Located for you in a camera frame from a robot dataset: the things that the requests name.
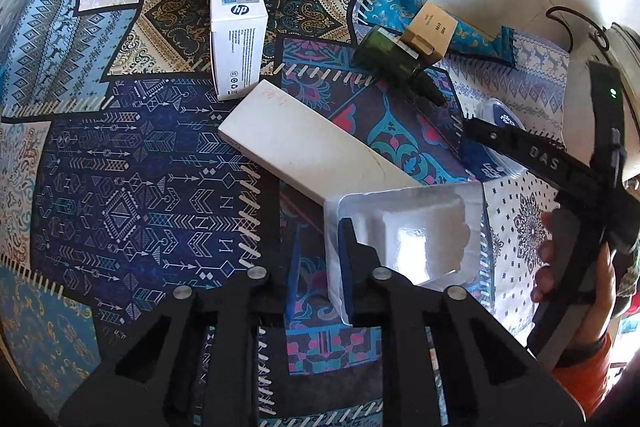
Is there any white rice cooker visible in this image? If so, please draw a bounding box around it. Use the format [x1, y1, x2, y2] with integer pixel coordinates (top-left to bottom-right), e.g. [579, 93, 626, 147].
[560, 21, 640, 188]

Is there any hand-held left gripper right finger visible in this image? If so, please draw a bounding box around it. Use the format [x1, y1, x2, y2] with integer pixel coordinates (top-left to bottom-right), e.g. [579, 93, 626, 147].
[337, 217, 587, 427]

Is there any white plastic tray insert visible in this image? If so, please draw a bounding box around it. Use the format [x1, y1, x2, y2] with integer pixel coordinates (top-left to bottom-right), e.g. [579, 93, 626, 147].
[323, 184, 485, 326]

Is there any small brown cardboard box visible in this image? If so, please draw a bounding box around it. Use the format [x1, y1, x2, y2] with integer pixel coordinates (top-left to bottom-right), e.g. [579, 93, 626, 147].
[397, 3, 459, 58]

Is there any dark green bottle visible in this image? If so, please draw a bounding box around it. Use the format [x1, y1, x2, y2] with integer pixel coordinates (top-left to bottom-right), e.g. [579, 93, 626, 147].
[352, 26, 449, 108]

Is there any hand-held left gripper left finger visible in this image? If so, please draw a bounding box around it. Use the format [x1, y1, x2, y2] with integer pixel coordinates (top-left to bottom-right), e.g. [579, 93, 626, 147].
[59, 222, 303, 427]

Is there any plain white box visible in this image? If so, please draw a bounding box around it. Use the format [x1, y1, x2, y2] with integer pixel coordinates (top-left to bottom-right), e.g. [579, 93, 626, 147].
[218, 79, 424, 208]

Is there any black rice cooker cable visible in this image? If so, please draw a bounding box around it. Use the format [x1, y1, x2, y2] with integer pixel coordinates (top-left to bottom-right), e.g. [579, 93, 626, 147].
[545, 5, 609, 58]

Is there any person's right hand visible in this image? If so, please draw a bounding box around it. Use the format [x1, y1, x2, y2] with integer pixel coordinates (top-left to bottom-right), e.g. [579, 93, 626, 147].
[535, 211, 618, 351]

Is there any blue round container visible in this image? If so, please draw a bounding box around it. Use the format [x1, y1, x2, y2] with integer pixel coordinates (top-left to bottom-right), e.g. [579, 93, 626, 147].
[460, 99, 527, 180]

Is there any white printed box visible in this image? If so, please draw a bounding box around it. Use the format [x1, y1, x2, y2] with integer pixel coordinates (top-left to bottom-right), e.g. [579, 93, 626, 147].
[210, 0, 269, 102]

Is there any blue patchwork cloth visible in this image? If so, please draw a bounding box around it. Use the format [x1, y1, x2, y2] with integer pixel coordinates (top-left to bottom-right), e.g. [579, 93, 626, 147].
[0, 0, 601, 427]

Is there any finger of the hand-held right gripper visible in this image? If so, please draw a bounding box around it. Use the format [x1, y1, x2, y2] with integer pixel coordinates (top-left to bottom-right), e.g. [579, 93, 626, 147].
[462, 117, 601, 188]

